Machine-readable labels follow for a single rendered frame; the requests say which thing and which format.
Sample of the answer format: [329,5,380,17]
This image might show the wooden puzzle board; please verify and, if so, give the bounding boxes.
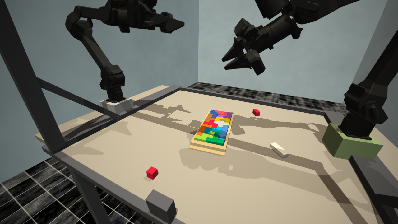
[189,111,234,157]

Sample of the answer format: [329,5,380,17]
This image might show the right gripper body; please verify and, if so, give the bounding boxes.
[234,25,276,76]

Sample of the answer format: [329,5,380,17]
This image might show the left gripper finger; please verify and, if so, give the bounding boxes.
[138,2,168,29]
[167,13,185,33]

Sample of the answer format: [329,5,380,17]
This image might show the small red block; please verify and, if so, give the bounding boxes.
[253,109,260,116]

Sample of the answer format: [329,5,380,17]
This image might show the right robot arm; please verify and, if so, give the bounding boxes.
[235,0,398,140]

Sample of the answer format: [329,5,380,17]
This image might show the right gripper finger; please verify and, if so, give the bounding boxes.
[222,37,243,62]
[224,50,252,70]

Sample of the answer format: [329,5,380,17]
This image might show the blue puzzle piece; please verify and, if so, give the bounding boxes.
[219,125,228,143]
[209,110,218,118]

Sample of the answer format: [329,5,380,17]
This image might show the purple puzzle piece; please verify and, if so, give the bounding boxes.
[217,112,232,119]

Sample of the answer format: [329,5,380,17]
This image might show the cyan puzzle piece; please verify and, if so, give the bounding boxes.
[204,126,222,134]

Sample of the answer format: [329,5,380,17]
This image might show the small red cube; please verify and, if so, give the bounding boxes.
[146,167,158,180]

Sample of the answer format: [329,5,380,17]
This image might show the beige rectangular block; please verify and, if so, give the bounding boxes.
[270,143,289,158]

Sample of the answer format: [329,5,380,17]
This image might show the red puzzle piece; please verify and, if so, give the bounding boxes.
[203,120,218,129]

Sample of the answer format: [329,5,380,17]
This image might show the yellow puzzle piece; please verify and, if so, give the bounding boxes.
[215,117,230,124]

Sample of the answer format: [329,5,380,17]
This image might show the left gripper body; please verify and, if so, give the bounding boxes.
[127,0,167,33]

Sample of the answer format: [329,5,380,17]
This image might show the orange puzzle piece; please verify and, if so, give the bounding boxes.
[205,113,215,122]
[197,124,212,136]

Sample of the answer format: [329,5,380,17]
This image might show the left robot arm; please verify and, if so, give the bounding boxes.
[65,0,130,103]

